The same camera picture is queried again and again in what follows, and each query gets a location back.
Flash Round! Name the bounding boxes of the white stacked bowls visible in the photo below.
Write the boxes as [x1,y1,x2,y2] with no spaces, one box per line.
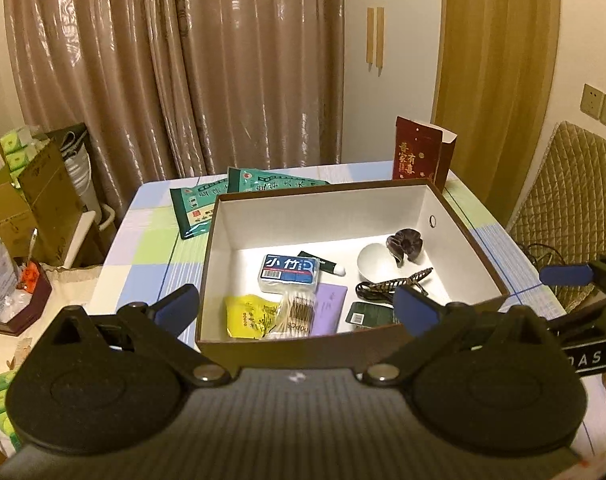
[63,152,91,211]

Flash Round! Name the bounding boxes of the chair with quilted cushion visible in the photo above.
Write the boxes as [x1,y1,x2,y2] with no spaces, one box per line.
[503,121,606,306]

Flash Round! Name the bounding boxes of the small cardboard box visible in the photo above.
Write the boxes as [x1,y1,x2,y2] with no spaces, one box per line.
[0,182,39,261]

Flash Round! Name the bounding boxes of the dark red wooden tray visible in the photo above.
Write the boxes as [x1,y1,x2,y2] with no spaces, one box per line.
[0,257,53,336]

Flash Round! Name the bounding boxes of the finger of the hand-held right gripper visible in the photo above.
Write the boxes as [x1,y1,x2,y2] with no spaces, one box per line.
[539,255,606,297]
[545,295,606,346]

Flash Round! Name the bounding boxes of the yellow packet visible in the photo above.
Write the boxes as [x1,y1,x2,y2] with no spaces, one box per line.
[224,294,284,341]

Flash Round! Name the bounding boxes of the black cable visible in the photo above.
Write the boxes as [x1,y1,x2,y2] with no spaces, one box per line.
[520,242,568,266]

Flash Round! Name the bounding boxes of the dark green packet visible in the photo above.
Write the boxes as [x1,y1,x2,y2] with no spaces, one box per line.
[347,301,399,328]

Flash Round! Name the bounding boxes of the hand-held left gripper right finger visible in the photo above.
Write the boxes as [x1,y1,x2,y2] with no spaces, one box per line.
[364,286,561,388]

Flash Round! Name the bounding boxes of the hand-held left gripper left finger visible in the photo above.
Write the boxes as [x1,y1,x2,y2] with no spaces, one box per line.
[33,283,231,388]

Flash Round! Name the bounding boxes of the clear plastic box blue label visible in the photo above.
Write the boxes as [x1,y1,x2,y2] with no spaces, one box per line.
[258,253,320,295]

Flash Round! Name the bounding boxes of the white spoon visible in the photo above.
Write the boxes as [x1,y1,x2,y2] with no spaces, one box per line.
[357,243,401,281]

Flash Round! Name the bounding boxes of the yellow wall hanging strips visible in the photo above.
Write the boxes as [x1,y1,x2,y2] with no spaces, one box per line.
[367,6,385,77]

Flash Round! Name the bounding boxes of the large printed cardboard box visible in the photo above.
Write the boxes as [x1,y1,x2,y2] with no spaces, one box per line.
[17,139,86,266]

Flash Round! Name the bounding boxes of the brown cardboard box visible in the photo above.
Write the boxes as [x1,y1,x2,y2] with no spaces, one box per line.
[195,178,511,376]

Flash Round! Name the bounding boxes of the dark red gift bag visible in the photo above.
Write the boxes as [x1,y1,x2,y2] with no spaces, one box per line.
[392,116,458,191]

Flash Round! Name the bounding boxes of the cotton swab bag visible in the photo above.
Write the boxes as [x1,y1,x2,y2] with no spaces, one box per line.
[268,290,318,338]

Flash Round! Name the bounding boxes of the dark brown scrunchie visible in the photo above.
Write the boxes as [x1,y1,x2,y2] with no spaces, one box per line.
[386,228,424,266]

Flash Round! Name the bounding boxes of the purple tube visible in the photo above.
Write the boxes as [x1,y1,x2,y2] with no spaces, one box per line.
[310,282,348,336]

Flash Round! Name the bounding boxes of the striped hair claw clip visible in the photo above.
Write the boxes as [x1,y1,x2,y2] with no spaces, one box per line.
[393,267,434,293]

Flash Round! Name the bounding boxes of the brown shiny curtain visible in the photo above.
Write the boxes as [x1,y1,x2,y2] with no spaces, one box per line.
[3,0,345,221]

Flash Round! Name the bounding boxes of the green printed packet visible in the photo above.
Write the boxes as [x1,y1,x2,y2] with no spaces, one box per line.
[169,185,229,241]
[227,166,331,195]

